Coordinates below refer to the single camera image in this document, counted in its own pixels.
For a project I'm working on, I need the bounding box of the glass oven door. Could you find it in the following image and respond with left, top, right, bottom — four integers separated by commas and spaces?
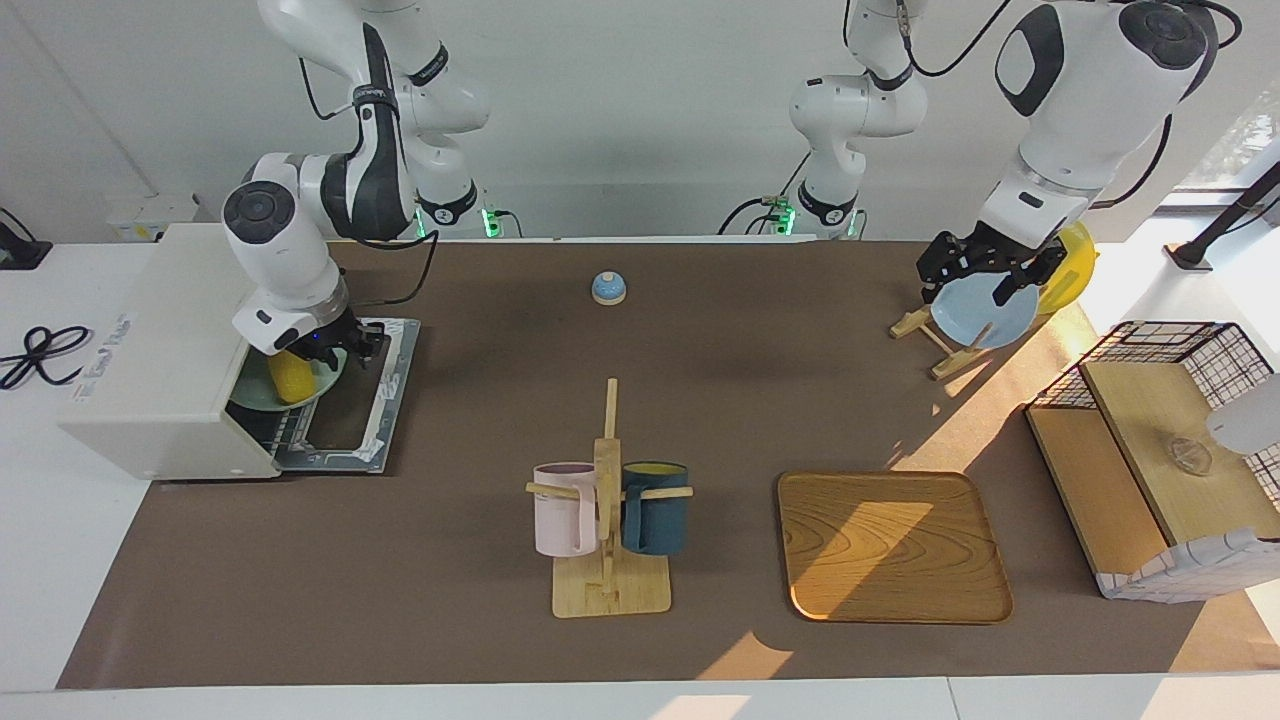
275, 318, 421, 474

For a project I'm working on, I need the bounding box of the pale green plate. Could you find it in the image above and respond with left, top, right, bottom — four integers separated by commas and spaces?
228, 345, 349, 412

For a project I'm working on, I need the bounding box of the white toaster oven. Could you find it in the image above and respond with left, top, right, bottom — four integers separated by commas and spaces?
58, 222, 353, 481

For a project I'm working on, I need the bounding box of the light blue plate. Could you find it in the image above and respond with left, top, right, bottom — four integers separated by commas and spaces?
930, 270, 1041, 351

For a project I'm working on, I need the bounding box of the wooden plate rack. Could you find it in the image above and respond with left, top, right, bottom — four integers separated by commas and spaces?
890, 300, 1001, 381

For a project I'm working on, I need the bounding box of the yellow plate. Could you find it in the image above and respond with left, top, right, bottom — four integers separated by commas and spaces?
1035, 222, 1098, 316

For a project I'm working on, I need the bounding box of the brown table mat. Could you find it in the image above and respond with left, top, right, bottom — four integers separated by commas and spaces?
55, 240, 1280, 691

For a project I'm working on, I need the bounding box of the pink mug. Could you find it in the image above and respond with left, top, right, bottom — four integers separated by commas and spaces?
533, 462, 601, 558

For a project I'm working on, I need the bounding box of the white rounded blurry object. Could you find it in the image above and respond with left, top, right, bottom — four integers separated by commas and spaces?
1205, 375, 1280, 457

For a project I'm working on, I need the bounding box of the wooden serving tray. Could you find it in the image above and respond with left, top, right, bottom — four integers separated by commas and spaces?
777, 471, 1014, 625

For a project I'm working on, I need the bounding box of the black clamp base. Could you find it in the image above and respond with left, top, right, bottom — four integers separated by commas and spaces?
0, 208, 53, 271

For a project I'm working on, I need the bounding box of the white checked cloth liner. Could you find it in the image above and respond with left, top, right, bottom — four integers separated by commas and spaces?
1095, 527, 1280, 604

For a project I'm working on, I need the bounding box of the dark blue mug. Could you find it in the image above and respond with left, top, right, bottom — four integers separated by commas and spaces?
620, 461, 691, 557

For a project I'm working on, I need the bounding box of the wooden mug tree stand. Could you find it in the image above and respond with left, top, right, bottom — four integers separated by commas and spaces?
526, 378, 694, 618

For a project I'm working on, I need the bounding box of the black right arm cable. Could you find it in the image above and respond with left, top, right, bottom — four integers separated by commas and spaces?
298, 55, 443, 307

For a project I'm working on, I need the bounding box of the black base cable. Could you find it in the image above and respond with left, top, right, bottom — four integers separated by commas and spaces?
718, 150, 813, 237

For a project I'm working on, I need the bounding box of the wire basket with wooden shelves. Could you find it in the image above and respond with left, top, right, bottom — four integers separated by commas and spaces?
1025, 320, 1280, 604

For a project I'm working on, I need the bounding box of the black looped cable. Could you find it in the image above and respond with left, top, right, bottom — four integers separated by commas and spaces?
0, 325, 93, 391

